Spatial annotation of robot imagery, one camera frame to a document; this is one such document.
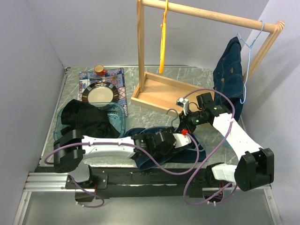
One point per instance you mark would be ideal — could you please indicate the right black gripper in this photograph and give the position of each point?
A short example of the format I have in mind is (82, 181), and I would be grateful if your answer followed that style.
(184, 123)

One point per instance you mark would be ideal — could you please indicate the grey-blue plastic hanger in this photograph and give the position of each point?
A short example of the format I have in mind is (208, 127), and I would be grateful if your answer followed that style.
(202, 146)

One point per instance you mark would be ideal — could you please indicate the denim garment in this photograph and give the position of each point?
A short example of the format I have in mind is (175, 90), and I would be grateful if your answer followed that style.
(145, 163)

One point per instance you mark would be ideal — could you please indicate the blue denim skirt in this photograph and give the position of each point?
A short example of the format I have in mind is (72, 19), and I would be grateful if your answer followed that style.
(227, 76)

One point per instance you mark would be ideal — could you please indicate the light blue wire hanger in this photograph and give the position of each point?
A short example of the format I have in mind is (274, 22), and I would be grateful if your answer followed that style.
(250, 46)

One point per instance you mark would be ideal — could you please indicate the black garment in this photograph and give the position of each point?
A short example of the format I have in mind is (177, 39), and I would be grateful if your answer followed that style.
(87, 119)

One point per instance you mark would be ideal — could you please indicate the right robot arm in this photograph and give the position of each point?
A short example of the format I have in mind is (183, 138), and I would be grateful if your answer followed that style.
(256, 164)

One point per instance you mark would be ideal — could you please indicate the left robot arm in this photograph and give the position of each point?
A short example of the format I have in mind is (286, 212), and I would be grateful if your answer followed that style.
(81, 147)

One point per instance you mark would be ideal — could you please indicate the yellow plastic hanger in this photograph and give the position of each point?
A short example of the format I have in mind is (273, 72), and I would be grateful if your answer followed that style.
(163, 40)

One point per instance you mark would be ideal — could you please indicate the light blue mug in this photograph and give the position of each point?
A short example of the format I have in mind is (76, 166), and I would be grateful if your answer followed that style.
(226, 144)

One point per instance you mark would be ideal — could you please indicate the wooden clothes rack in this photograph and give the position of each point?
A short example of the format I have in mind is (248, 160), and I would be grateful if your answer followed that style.
(158, 92)

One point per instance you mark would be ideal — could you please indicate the gold fork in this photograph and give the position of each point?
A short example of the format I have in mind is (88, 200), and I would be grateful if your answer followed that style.
(103, 78)

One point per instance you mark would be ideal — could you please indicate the patterned blue placemat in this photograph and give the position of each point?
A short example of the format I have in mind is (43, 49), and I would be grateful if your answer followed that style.
(119, 83)

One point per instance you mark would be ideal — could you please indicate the black rimmed plate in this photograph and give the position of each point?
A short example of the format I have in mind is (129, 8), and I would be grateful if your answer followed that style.
(100, 92)

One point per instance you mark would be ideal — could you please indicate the orange cup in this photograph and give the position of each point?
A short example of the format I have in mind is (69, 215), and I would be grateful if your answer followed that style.
(100, 70)

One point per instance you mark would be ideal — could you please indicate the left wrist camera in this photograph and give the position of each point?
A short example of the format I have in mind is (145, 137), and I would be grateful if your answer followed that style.
(181, 140)

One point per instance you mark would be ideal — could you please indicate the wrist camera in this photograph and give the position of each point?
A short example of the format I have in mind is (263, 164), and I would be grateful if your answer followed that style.
(181, 140)
(184, 103)

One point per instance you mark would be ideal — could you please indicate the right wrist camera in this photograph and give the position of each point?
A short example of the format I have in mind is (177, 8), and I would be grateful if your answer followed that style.
(184, 103)

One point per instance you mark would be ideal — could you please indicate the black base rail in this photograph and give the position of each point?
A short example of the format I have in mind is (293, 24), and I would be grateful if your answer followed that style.
(132, 182)

